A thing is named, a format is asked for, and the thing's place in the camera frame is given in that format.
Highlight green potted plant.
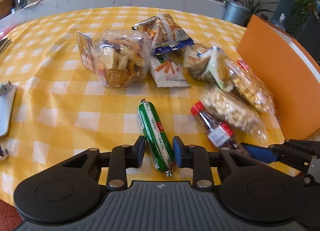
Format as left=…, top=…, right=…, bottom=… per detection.
left=239, top=0, right=278, bottom=20

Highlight yellow checkered tablecloth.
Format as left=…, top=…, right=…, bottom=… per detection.
left=0, top=6, right=301, bottom=206

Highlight white marble tv cabinet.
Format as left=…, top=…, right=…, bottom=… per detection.
left=1, top=0, right=225, bottom=28

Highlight clear bag of white puffs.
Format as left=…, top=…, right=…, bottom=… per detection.
left=200, top=88, right=268, bottom=145

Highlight red capped snack tube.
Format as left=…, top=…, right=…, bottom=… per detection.
left=190, top=101, right=249, bottom=156

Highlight orange storage box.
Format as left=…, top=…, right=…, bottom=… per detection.
left=237, top=16, right=319, bottom=143

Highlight clear bag of crackers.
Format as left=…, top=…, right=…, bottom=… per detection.
left=225, top=58, right=276, bottom=115

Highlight water bottle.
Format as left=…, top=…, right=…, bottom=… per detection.
left=271, top=13, right=286, bottom=31

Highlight blue patterned snack bag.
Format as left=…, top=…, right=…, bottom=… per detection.
left=132, top=14, right=194, bottom=55

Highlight green sausage stick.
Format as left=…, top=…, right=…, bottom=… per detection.
left=137, top=99, right=176, bottom=177

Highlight hanging ivy plant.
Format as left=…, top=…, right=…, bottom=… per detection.
left=289, top=0, right=317, bottom=35

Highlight white carrot stick snack bag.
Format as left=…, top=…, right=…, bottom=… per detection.
left=150, top=54, right=190, bottom=88

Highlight potato sticks snack bag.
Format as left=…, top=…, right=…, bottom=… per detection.
left=183, top=43, right=234, bottom=92

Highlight grey metal trash bin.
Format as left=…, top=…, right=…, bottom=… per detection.
left=222, top=0, right=249, bottom=26

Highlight mixed veggie chips bag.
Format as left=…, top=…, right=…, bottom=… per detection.
left=76, top=29, right=153, bottom=87

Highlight white tray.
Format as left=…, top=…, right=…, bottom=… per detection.
left=0, top=81, right=17, bottom=137

